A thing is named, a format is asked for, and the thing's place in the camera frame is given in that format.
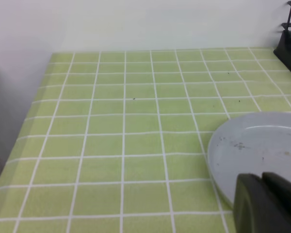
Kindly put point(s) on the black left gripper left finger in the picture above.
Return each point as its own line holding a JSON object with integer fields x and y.
{"x": 256, "y": 209}

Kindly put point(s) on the grey round plate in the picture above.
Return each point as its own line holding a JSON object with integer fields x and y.
{"x": 253, "y": 143}

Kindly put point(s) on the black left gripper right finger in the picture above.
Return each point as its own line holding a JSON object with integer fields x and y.
{"x": 280, "y": 187}

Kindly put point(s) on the black drip tray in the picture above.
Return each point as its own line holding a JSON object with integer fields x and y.
{"x": 283, "y": 49}

